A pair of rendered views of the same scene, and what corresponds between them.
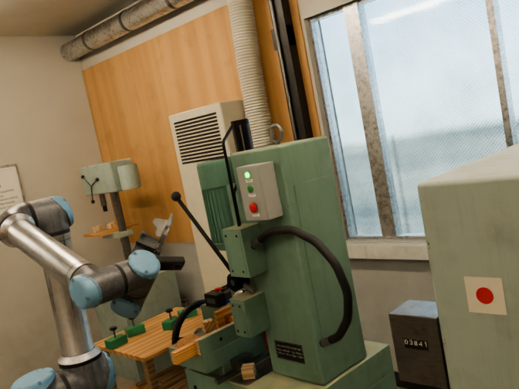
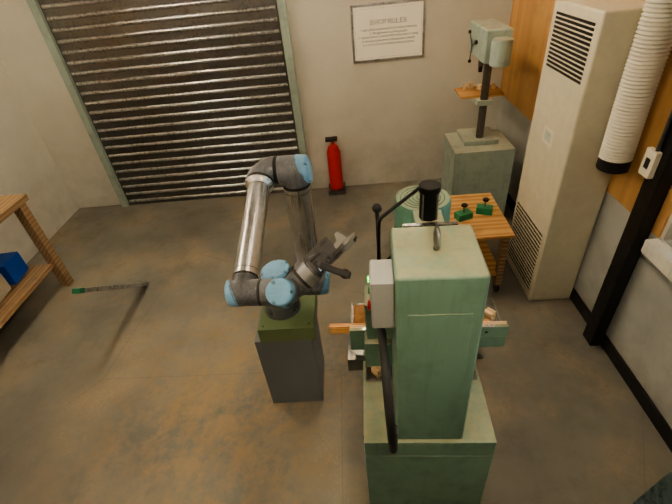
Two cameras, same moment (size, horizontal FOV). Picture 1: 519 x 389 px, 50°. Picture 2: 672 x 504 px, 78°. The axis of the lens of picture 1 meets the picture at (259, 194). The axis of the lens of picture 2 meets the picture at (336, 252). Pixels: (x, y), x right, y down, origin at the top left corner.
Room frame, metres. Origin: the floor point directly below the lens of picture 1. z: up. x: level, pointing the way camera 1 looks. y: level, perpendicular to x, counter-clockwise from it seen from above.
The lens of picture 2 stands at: (0.98, -0.54, 2.16)
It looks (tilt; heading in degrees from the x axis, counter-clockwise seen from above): 37 degrees down; 49
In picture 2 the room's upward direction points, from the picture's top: 6 degrees counter-clockwise
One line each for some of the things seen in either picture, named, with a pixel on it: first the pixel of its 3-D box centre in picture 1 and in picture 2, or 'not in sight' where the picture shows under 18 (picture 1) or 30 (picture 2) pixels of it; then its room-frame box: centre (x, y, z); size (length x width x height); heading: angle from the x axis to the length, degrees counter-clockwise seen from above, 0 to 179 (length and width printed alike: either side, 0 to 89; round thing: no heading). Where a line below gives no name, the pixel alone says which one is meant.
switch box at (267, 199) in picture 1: (259, 191); (381, 294); (1.60, 0.00, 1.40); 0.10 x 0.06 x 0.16; 42
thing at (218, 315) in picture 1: (239, 312); not in sight; (1.98, 0.16, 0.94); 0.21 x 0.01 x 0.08; 132
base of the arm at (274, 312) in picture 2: not in sight; (281, 300); (1.80, 0.87, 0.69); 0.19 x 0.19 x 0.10
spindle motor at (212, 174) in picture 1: (229, 202); (420, 237); (1.93, 0.11, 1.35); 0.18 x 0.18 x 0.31
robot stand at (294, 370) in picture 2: not in sight; (293, 352); (1.80, 0.87, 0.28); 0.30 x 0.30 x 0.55; 45
